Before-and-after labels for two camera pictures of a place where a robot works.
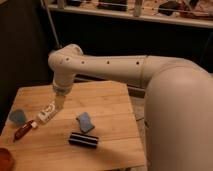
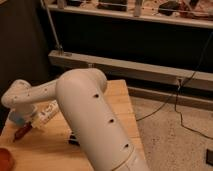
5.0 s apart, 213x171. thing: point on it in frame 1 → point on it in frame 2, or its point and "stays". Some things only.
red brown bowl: (6, 160) stays
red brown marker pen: (24, 128) stays
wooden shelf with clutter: (197, 13) stays
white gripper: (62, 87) → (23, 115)
